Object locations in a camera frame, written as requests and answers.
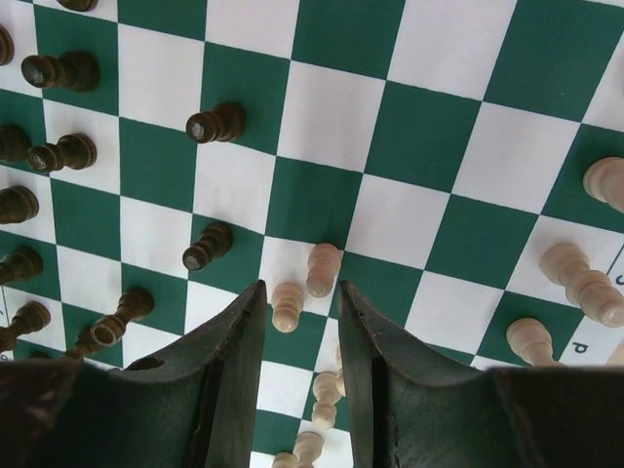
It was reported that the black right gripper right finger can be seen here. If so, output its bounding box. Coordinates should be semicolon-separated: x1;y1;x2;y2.
338;281;623;467

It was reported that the dark rook chess piece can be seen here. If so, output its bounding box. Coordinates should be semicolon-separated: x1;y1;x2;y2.
61;287;155;360

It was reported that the dark knight chess piece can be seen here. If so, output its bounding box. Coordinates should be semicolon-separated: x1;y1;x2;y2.
0;185;39;224

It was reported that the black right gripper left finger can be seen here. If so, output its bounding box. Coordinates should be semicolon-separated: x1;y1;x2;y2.
1;281;267;467

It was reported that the green white chess mat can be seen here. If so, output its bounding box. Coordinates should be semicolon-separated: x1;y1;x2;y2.
1;0;623;467

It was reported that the dark bishop chess piece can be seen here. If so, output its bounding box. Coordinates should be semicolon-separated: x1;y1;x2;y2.
0;247;43;286

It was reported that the light chess piece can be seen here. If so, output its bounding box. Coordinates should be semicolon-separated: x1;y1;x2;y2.
583;157;624;213
271;283;304;333
311;371;341;430
306;243;341;298
506;318;564;367
271;431;324;468
539;243;623;328

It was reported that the dark pawn chess piece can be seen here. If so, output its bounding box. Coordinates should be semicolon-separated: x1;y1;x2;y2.
185;102;246;143
20;51;100;92

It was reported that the dark queen chess piece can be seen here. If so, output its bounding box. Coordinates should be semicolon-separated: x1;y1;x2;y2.
1;301;51;352

